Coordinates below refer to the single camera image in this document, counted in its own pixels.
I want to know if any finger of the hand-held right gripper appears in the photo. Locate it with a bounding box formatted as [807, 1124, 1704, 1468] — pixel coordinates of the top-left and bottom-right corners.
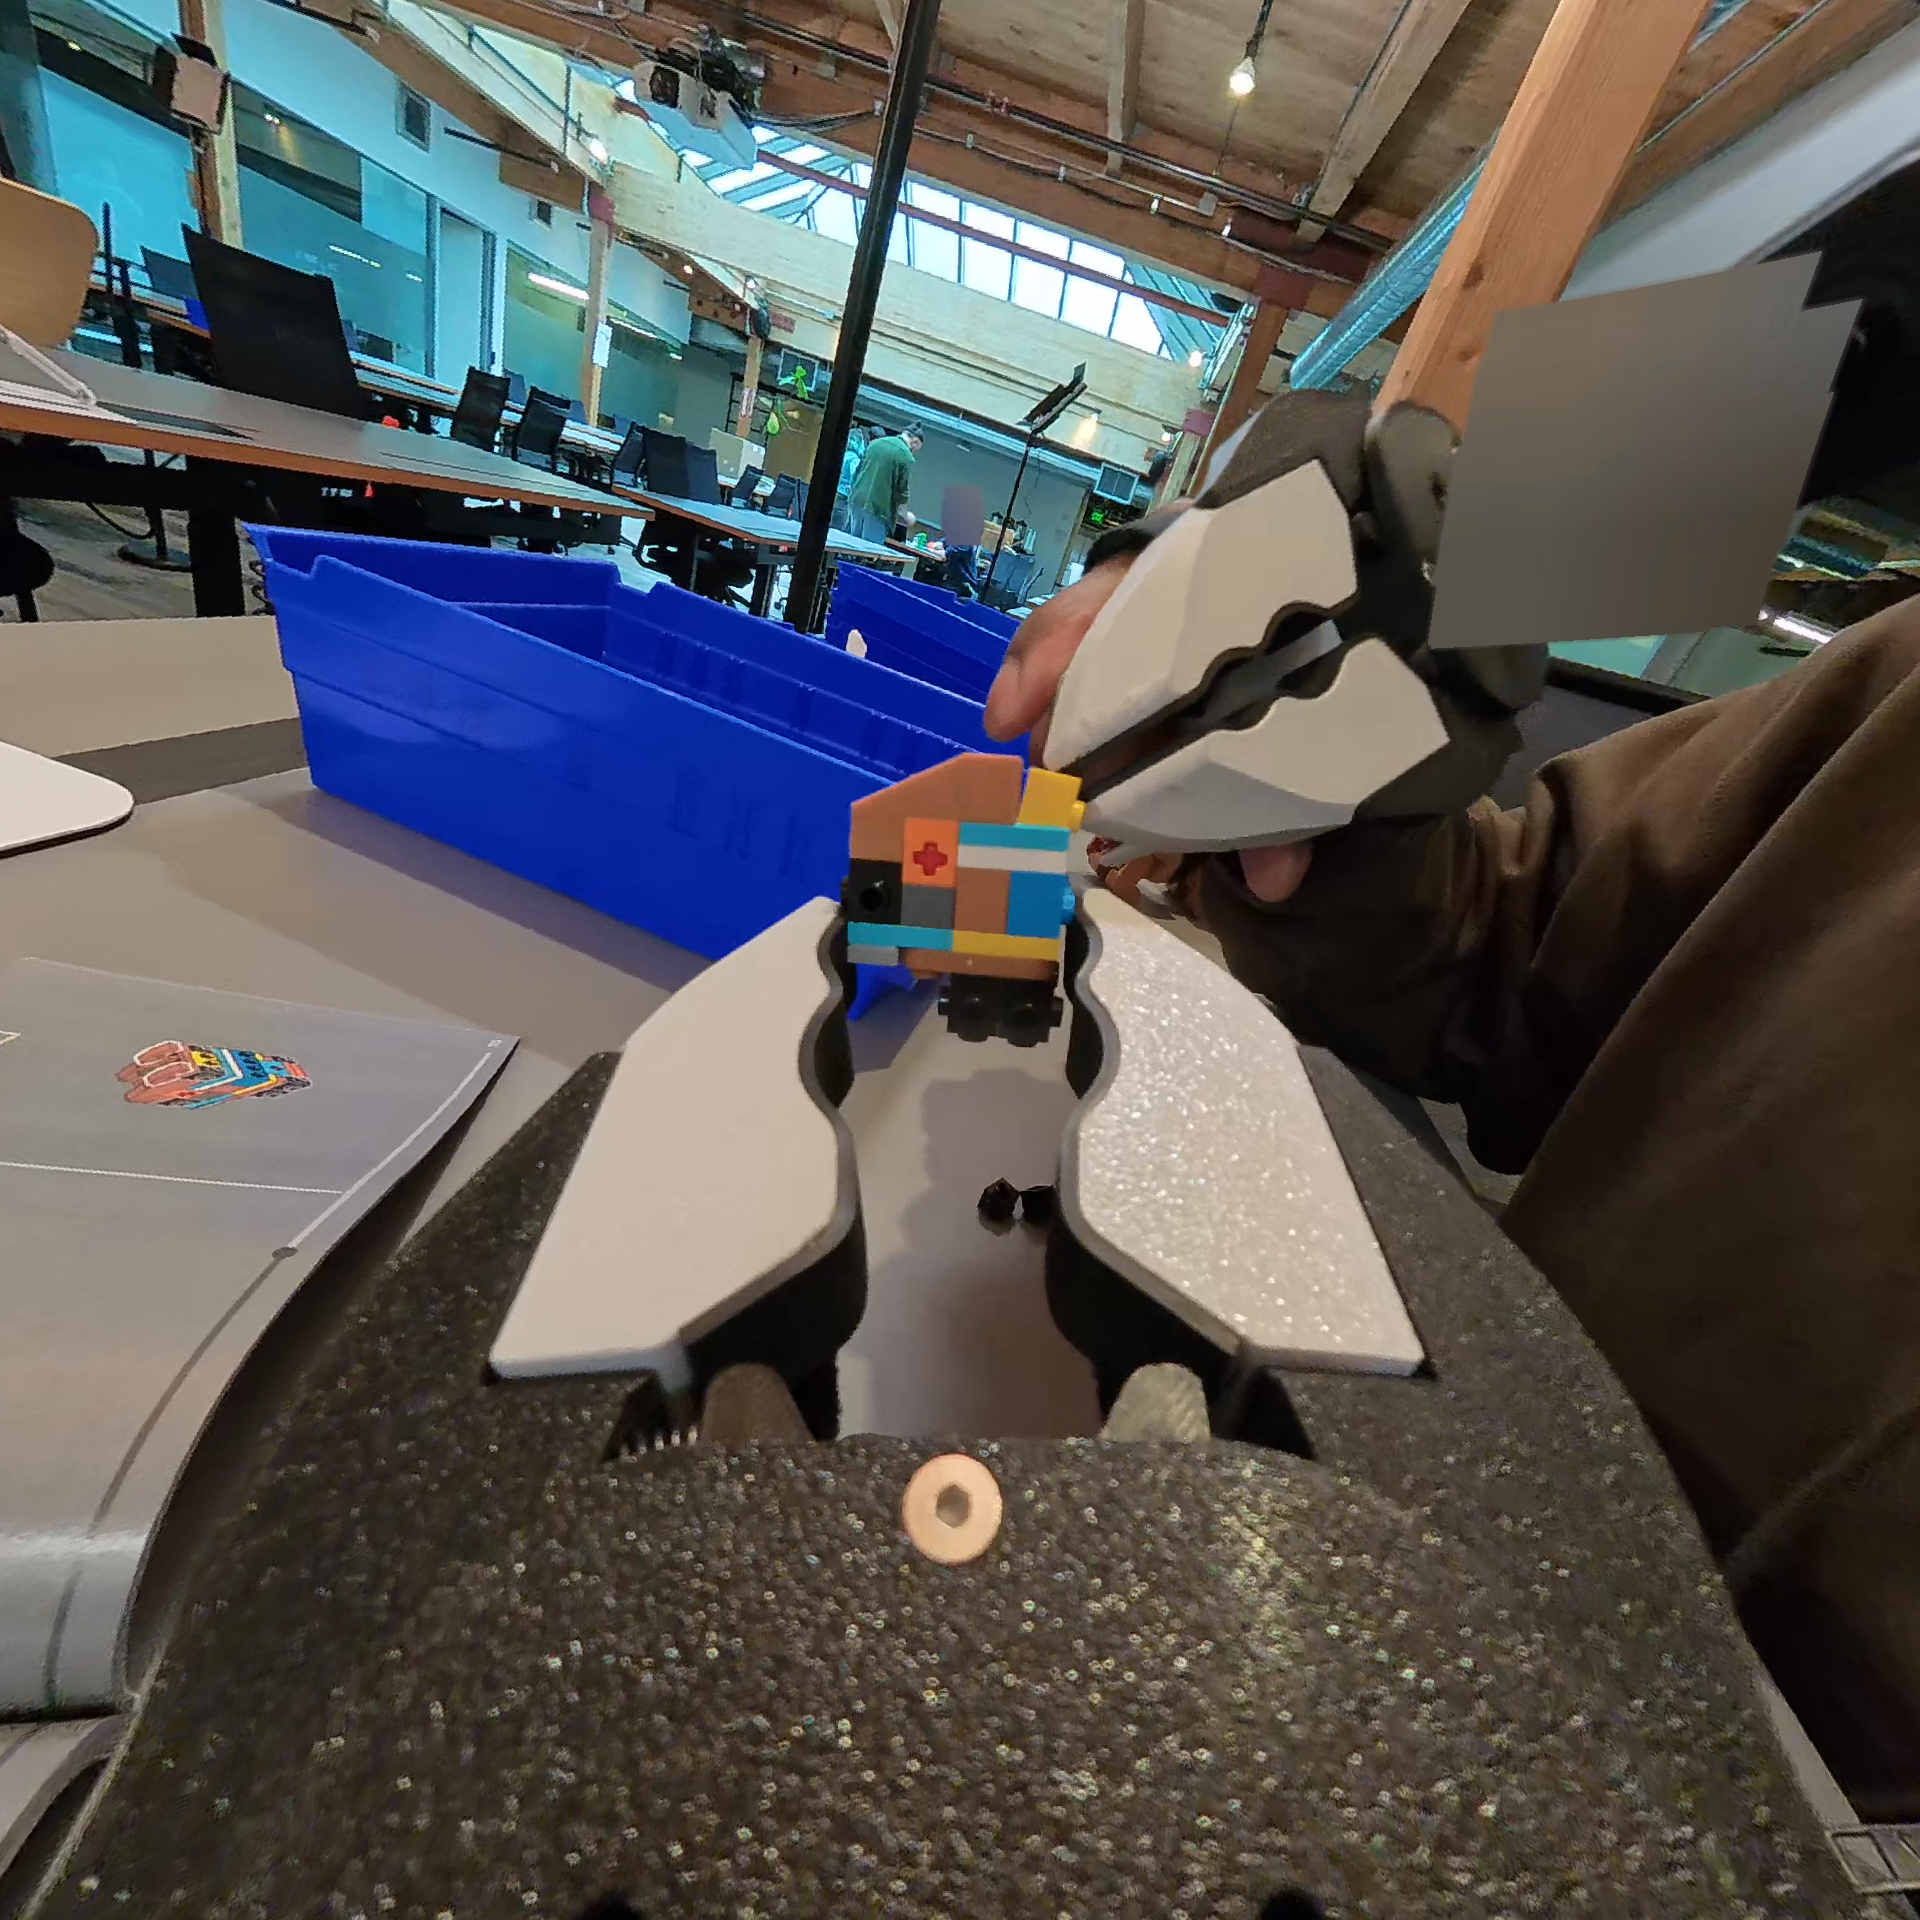
[1079, 633, 1456, 860]
[1038, 458, 1365, 776]

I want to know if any black pole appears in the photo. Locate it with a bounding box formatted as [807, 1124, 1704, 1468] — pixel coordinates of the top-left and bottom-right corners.
[787, 0, 940, 640]

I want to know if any white tablet stand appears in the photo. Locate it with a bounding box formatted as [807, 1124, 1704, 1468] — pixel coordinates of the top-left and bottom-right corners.
[0, 738, 138, 857]

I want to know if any clear acrylic holder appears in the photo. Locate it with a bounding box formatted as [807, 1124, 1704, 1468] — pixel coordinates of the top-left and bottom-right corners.
[0, 330, 96, 409]

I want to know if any blue plastic bin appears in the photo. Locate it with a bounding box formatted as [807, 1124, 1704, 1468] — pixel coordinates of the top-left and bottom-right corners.
[247, 527, 1038, 1023]
[824, 563, 1028, 707]

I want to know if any black office chair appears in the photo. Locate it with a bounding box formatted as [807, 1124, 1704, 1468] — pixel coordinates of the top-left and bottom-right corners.
[181, 224, 367, 424]

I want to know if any grey building instruction booklet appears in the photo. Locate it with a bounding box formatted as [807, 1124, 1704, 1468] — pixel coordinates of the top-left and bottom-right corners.
[0, 958, 519, 1719]

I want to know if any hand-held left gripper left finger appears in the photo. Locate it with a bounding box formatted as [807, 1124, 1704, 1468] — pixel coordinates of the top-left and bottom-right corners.
[486, 895, 867, 1409]

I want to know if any rounded wooden panel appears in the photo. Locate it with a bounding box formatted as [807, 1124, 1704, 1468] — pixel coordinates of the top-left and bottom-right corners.
[0, 177, 98, 339]

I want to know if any silver ventilation duct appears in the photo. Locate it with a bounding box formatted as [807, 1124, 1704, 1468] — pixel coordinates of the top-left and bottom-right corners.
[1288, 194, 1443, 394]

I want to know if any small multicoloured brick model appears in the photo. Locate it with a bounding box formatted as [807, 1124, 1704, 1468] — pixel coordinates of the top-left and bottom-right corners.
[839, 754, 1085, 1049]

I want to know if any person's right forearm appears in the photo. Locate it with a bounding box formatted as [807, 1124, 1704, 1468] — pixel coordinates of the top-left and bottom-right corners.
[1184, 599, 1920, 1824]

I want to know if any person's right hand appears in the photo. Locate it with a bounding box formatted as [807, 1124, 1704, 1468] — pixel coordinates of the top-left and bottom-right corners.
[982, 569, 1322, 911]

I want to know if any background office desk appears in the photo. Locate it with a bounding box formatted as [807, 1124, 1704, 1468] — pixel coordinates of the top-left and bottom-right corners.
[615, 483, 917, 578]
[0, 348, 653, 529]

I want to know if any grey desk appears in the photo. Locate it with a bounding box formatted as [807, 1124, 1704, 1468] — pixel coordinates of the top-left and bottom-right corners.
[0, 616, 1920, 1920]

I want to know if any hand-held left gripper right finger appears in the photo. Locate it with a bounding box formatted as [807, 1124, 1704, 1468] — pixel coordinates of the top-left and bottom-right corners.
[1046, 883, 1431, 1422]

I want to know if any ceiling projector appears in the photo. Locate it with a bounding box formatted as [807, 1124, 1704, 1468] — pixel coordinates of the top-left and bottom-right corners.
[631, 38, 759, 168]

